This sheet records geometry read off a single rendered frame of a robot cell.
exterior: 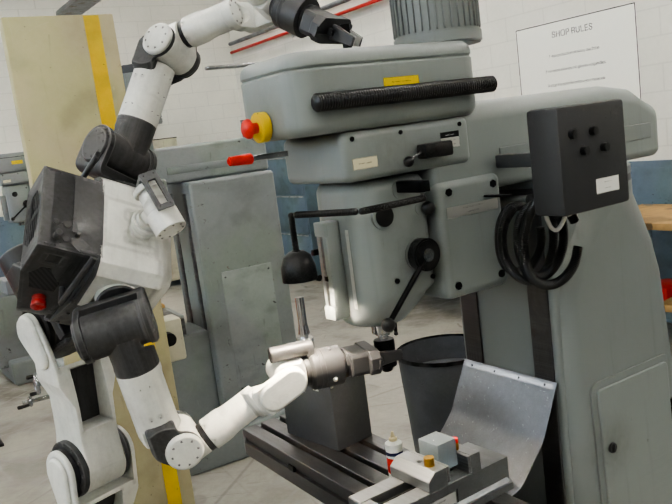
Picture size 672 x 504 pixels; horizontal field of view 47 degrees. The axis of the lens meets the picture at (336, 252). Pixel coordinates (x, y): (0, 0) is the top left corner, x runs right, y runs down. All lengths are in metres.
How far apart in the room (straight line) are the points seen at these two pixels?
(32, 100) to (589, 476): 2.33
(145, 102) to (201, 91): 9.55
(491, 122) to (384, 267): 0.42
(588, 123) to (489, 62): 5.77
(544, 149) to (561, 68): 5.24
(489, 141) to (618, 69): 4.71
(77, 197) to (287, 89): 0.49
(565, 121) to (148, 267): 0.88
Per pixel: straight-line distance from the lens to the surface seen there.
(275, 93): 1.51
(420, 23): 1.74
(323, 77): 1.48
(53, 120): 3.19
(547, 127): 1.55
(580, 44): 6.66
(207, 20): 1.84
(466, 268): 1.71
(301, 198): 8.99
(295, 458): 2.04
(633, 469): 2.11
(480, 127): 1.75
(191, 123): 11.26
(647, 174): 6.34
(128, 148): 1.79
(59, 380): 1.92
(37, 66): 3.20
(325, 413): 2.02
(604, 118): 1.63
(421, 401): 3.71
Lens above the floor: 1.74
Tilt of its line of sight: 9 degrees down
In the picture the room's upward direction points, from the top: 7 degrees counter-clockwise
